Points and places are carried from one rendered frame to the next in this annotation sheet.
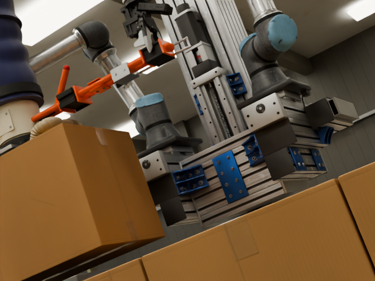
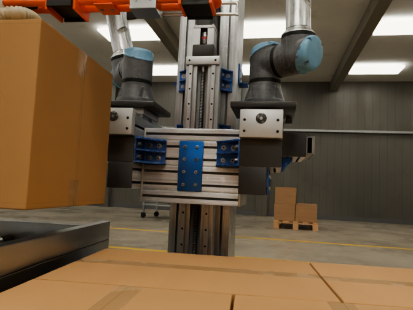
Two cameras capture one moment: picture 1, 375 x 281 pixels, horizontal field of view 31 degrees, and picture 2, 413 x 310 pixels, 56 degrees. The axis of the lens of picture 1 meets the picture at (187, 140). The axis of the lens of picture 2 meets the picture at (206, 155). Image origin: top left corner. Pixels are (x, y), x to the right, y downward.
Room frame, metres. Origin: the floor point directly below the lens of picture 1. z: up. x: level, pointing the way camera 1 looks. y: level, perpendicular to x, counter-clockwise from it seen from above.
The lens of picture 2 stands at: (1.14, 0.20, 0.74)
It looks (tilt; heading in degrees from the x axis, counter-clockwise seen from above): 5 degrees up; 345
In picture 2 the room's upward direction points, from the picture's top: 3 degrees clockwise
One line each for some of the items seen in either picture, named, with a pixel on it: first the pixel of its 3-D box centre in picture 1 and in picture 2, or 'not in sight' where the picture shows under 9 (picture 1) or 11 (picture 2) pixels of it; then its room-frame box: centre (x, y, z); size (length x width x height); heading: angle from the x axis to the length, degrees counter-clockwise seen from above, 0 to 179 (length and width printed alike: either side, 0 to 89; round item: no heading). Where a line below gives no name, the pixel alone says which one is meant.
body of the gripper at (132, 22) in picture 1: (138, 19); not in sight; (2.08, 0.01, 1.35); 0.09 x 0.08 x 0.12; 67
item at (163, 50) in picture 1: (156, 53); (197, 0); (2.05, 0.00, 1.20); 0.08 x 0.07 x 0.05; 67
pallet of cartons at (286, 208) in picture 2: not in sight; (296, 207); (8.63, -3.85, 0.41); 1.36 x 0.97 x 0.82; 156
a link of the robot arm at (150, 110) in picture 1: (152, 110); (137, 65); (2.65, 0.09, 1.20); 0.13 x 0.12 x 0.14; 13
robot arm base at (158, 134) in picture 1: (162, 136); (136, 94); (2.65, 0.09, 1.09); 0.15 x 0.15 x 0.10
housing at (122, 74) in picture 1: (124, 73); (146, 5); (2.11, 0.12, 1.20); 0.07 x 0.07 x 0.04; 67
